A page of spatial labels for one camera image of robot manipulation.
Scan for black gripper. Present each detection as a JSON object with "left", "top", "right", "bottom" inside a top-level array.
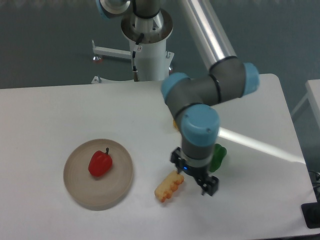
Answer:
[{"left": 170, "top": 147, "right": 219, "bottom": 197}]

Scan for red toy bell pepper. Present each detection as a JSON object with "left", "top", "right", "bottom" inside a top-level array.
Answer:
[{"left": 88, "top": 147, "right": 113, "bottom": 178}]

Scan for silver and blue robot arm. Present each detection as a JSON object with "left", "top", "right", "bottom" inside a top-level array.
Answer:
[{"left": 93, "top": 0, "right": 260, "bottom": 195}]

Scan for green toy bell pepper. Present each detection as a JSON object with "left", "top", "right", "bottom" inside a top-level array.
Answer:
[{"left": 209, "top": 143, "right": 227, "bottom": 173}]

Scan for yellow toy bell pepper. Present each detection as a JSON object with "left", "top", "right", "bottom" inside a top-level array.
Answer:
[{"left": 172, "top": 120, "right": 180, "bottom": 132}]

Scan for beige round plate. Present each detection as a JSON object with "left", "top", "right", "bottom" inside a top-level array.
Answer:
[{"left": 63, "top": 139, "right": 134, "bottom": 211}]

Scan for orange toy waffle piece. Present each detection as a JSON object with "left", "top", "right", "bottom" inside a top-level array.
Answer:
[{"left": 154, "top": 170, "right": 185, "bottom": 203}]

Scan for black device at table edge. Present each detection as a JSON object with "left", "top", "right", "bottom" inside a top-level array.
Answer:
[{"left": 301, "top": 202, "right": 320, "bottom": 229}]

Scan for white side table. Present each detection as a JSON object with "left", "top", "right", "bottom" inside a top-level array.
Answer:
[{"left": 290, "top": 79, "right": 320, "bottom": 124}]

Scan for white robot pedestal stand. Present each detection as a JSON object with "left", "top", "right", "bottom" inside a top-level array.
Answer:
[{"left": 92, "top": 9, "right": 174, "bottom": 82}]

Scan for black cables at right edge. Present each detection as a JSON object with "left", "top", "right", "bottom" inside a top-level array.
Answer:
[{"left": 308, "top": 169, "right": 320, "bottom": 201}]

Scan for black cable on pedestal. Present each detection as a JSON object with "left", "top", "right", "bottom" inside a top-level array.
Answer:
[{"left": 131, "top": 32, "right": 145, "bottom": 82}]

